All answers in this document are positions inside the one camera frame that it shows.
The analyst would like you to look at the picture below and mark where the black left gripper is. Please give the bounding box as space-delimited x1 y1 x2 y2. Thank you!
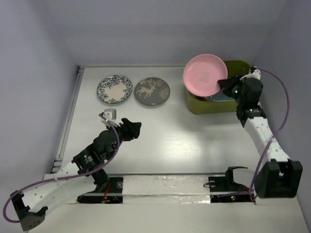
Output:
106 118 140 160

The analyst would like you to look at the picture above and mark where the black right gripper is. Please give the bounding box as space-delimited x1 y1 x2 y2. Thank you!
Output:
217 73 246 105

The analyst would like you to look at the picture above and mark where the dark teal blossom plate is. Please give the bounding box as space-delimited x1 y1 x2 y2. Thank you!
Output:
204 92 234 101

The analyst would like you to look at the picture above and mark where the pink plate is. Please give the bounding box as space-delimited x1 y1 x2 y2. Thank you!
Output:
183 54 228 97

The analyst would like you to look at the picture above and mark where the grey deer plate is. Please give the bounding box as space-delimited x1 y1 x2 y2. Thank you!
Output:
134 77 171 107

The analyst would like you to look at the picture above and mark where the blue floral white plate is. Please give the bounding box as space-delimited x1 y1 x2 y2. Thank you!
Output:
97 75 133 104

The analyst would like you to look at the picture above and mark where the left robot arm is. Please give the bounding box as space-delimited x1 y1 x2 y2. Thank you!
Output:
11 118 141 232

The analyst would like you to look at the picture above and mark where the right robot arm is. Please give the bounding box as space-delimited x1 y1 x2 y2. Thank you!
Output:
218 74 303 199

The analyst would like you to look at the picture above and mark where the olive green plastic bin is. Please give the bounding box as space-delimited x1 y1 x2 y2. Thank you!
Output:
185 60 252 115

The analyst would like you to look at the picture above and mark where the white foil-covered base panel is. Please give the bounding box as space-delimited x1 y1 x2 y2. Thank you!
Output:
122 175 210 204

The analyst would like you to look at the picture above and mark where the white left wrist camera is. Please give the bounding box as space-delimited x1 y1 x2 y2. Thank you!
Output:
99 108 120 127

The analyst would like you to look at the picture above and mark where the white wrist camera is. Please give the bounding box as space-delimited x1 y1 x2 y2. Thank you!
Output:
240 67 261 81
99 108 120 127

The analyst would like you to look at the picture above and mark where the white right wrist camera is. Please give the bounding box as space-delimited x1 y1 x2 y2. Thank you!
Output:
240 67 261 81

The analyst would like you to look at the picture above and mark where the aluminium table edge rail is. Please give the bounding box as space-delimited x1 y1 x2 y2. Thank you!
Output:
50 66 85 174

